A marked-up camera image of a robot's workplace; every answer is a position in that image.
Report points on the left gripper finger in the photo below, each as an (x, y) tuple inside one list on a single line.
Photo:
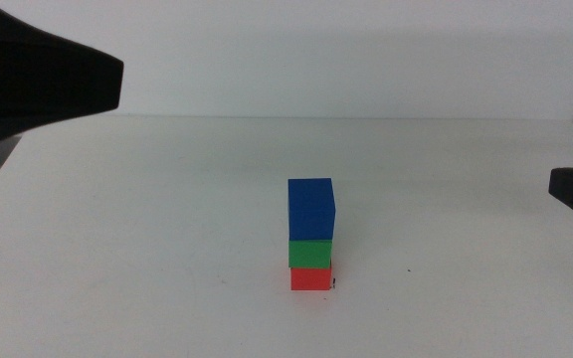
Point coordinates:
[(28, 79)]

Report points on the blue cube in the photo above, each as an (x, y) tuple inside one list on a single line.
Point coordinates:
[(311, 209)]

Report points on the green cube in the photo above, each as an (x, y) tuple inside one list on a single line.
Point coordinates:
[(309, 254)]

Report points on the red cube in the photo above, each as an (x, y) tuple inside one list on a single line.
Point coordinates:
[(310, 279)]

